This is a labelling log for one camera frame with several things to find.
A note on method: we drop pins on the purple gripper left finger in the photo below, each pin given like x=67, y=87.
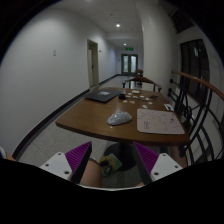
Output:
x=71, y=165

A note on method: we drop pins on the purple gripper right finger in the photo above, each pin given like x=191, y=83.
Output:
x=153, y=166

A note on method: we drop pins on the white patterned mouse pad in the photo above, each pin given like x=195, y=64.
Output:
x=158, y=122

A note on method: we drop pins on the white computer mouse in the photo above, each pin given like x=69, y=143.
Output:
x=118, y=118

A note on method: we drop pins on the yellow black shoe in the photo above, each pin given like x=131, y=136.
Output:
x=109, y=165

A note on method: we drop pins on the round wooden table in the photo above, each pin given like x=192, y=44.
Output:
x=89, y=118

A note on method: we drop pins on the white card on table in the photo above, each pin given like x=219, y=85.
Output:
x=169, y=107

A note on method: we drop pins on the small black box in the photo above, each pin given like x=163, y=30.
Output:
x=122, y=96

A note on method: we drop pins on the dark closed laptop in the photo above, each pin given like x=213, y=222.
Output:
x=102, y=96

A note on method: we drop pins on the wooden chair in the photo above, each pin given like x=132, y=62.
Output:
x=142, y=80

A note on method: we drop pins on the glass double door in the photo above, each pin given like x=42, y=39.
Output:
x=129, y=64

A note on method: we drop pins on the dark window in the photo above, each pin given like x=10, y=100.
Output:
x=195, y=62

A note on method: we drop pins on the open side door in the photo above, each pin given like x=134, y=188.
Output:
x=92, y=59

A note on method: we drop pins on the green exit sign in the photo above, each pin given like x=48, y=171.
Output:
x=129, y=49

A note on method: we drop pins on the white wall switch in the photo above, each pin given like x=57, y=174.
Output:
x=54, y=52

